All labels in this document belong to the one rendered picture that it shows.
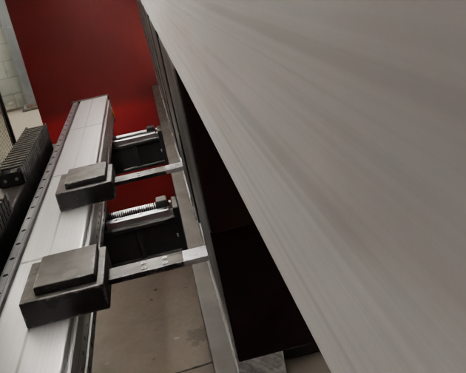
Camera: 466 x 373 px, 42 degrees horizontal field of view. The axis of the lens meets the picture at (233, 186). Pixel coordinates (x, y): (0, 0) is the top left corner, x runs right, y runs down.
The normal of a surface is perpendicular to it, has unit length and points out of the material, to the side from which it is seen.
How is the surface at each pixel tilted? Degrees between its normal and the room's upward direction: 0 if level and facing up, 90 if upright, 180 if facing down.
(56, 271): 0
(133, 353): 0
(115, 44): 90
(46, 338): 0
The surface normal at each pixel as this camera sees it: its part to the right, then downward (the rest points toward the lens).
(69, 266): -0.18, -0.92
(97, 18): 0.16, 0.33
